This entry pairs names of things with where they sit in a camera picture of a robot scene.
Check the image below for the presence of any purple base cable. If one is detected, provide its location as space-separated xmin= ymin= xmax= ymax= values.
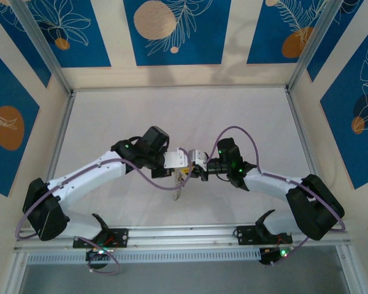
xmin=269 ymin=237 xmax=311 ymax=268
xmin=75 ymin=235 xmax=121 ymax=275

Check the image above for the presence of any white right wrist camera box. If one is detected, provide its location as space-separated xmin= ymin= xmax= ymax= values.
xmin=188 ymin=149 xmax=210 ymax=166

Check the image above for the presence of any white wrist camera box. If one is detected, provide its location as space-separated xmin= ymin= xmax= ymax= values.
xmin=188 ymin=149 xmax=210 ymax=166
xmin=164 ymin=147 xmax=190 ymax=170

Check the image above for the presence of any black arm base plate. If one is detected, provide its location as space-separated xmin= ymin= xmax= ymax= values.
xmin=72 ymin=227 xmax=129 ymax=249
xmin=235 ymin=225 xmax=294 ymax=246

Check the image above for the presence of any wide aluminium frame rail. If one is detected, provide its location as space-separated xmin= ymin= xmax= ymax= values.
xmin=13 ymin=224 xmax=353 ymax=252

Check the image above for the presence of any black controller board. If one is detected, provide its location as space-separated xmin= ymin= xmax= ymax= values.
xmin=259 ymin=247 xmax=293 ymax=266
xmin=85 ymin=247 xmax=117 ymax=271

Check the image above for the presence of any thin grey strip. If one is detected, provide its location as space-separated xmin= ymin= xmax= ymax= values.
xmin=171 ymin=169 xmax=185 ymax=202

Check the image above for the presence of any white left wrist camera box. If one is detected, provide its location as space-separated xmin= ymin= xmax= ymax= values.
xmin=164 ymin=147 xmax=190 ymax=170

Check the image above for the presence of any grey slotted cable duct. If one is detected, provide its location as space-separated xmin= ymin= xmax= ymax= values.
xmin=26 ymin=247 xmax=263 ymax=266

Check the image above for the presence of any aluminium frame post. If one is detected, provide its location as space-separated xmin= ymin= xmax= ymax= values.
xmin=9 ymin=0 xmax=73 ymax=94
xmin=288 ymin=0 xmax=340 ymax=91
xmin=1 ymin=249 xmax=30 ymax=294
xmin=335 ymin=244 xmax=361 ymax=294

